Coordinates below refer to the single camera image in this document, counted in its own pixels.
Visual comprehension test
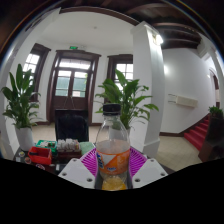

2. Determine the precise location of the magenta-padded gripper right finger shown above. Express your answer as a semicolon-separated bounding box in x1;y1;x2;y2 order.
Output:
129;146;169;190

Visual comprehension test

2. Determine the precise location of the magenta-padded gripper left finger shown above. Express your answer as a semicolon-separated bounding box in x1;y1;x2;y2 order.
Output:
57;147;100;190

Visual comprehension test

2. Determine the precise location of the clear orange-label drink bottle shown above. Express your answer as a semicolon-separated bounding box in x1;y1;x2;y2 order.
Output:
95;103;132;192

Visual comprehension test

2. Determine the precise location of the brown tray of white cups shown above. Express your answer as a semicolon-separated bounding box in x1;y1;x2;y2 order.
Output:
56;138;83;158

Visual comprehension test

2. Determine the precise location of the green cloth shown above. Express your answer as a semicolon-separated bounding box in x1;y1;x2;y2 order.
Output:
79;141;96;155

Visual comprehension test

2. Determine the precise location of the red box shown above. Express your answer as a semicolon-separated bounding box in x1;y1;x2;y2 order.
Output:
27;145;53;166

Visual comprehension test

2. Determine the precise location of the green box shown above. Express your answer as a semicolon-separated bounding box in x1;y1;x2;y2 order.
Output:
35;139;58;154

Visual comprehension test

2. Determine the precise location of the black chair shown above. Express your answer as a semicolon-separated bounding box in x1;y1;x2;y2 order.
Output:
54;108;90;144

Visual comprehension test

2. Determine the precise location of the red-carpeted staircase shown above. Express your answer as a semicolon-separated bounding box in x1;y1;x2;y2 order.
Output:
183;114;214;152

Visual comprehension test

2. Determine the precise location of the dark wooden stand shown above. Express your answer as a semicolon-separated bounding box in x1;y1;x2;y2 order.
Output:
198;116;224;163

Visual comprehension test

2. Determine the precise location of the potted plant in white pot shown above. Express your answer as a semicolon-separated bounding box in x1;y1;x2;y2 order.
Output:
94;68;160;134
0;63;43;152

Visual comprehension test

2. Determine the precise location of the dark wooden double door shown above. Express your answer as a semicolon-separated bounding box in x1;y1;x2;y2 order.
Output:
46;49;102;124

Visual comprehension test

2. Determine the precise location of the small green plant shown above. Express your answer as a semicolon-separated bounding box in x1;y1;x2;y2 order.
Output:
208;105;224;119

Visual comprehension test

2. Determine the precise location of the dark-framed window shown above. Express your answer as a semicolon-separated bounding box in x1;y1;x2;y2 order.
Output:
106;54;134;91
21;43;52;103

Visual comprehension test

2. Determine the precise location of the white wall unit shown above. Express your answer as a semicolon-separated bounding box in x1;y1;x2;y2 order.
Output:
168;93;199;109

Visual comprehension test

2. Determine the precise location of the glowing wall light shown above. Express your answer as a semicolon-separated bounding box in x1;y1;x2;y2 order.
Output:
162;64;170;77

